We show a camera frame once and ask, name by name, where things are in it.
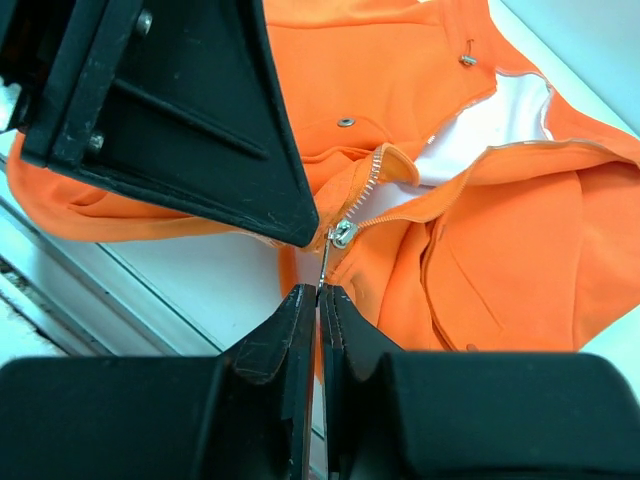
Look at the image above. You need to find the aluminium table frame rail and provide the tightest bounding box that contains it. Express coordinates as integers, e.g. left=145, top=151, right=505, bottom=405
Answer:
left=1, top=181, right=222, bottom=355

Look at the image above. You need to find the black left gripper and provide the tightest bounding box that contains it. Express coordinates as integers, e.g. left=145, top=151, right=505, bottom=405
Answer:
left=0, top=0, right=81, bottom=134

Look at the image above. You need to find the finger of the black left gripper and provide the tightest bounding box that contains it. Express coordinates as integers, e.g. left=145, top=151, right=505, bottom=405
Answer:
left=19, top=1, right=319, bottom=246

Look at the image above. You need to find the orange jacket with pink lining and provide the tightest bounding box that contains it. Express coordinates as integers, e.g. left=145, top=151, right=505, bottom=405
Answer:
left=8, top=1, right=639, bottom=352

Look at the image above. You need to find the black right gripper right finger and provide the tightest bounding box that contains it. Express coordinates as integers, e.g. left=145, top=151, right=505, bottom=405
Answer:
left=319, top=286, right=639, bottom=479

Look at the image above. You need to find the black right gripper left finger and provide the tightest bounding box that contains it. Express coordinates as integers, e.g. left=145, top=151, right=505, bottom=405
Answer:
left=1, top=285, right=316, bottom=479

